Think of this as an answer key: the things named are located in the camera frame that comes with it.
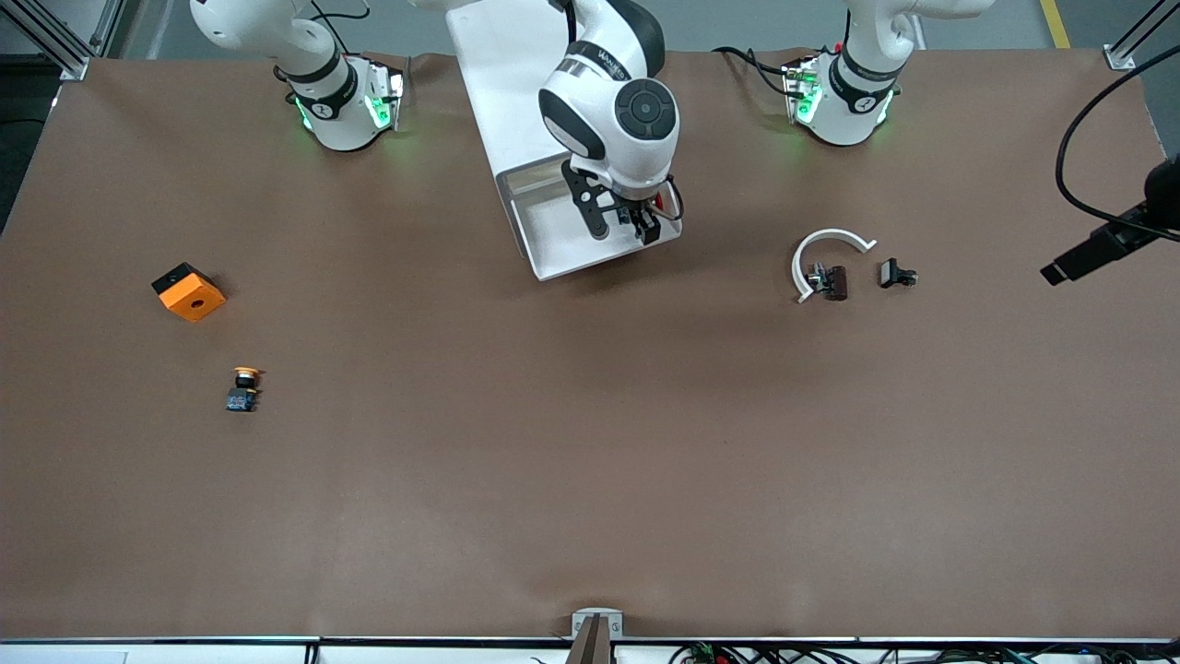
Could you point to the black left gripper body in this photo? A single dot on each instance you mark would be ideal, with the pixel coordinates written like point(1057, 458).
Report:
point(1126, 230)

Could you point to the red push button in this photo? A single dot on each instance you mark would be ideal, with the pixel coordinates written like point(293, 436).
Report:
point(656, 197)

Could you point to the white plastic drawer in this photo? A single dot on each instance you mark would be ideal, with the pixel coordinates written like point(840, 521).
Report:
point(530, 177)
point(572, 244)

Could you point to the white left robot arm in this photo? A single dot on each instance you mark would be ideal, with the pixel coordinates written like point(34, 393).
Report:
point(848, 120)

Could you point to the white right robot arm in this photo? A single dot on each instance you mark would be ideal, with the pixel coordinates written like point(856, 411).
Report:
point(618, 120)

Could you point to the white drawer cabinet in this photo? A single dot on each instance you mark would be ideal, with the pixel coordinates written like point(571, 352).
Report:
point(498, 83)

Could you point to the yellow push button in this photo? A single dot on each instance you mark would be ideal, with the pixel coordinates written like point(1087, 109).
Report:
point(243, 398)

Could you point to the orange button housing box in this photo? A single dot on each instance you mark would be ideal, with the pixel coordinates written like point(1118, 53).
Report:
point(194, 300)

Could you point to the white curved plastic piece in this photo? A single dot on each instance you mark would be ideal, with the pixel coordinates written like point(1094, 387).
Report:
point(830, 233)

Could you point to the brown table cover mat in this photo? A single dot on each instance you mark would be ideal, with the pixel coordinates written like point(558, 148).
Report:
point(590, 461)

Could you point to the aluminium frame strut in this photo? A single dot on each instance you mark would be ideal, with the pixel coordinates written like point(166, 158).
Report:
point(78, 66)
point(1120, 60)

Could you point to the small black switch component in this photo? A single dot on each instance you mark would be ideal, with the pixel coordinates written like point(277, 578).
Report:
point(890, 273)

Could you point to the grey metal bracket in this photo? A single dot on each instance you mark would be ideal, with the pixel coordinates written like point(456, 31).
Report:
point(581, 627)

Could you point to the brown camera post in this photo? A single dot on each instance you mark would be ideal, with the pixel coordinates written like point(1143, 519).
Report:
point(592, 646)

